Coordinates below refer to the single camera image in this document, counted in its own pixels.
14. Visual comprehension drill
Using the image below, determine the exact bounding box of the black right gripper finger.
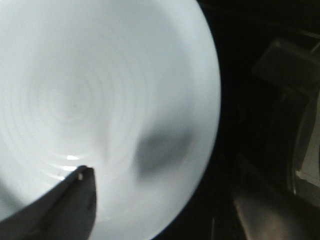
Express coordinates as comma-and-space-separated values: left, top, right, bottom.
0, 165, 97, 240

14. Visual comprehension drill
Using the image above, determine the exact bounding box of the black glass cooktop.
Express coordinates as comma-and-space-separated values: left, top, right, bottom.
157, 0, 320, 240

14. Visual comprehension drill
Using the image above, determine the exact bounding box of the light blue plate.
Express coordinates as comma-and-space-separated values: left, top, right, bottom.
0, 0, 221, 240

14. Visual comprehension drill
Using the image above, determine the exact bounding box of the right black pan support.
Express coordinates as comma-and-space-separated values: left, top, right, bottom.
211, 33, 320, 240

